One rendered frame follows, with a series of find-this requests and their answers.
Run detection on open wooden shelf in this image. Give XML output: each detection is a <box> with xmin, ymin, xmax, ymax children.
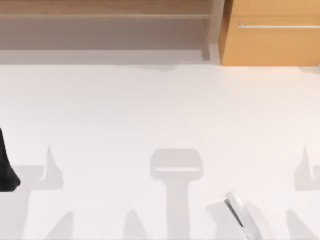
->
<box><xmin>0</xmin><ymin>0</ymin><xmax>227</xmax><ymax>62</ymax></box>

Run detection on white stapler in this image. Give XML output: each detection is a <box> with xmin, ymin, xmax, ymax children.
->
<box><xmin>205</xmin><ymin>191</ymin><xmax>264</xmax><ymax>240</ymax></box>

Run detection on wooden cupboard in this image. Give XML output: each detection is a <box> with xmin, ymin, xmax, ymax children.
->
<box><xmin>217</xmin><ymin>0</ymin><xmax>320</xmax><ymax>67</ymax></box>

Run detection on wooden drawer front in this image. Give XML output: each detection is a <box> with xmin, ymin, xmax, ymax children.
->
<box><xmin>224</xmin><ymin>15</ymin><xmax>320</xmax><ymax>66</ymax></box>

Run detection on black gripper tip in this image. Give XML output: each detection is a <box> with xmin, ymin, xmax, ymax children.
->
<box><xmin>0</xmin><ymin>127</ymin><xmax>21</xmax><ymax>193</ymax></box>

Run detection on long metal handle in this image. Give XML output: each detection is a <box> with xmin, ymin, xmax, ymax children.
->
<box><xmin>237</xmin><ymin>22</ymin><xmax>320</xmax><ymax>29</ymax></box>

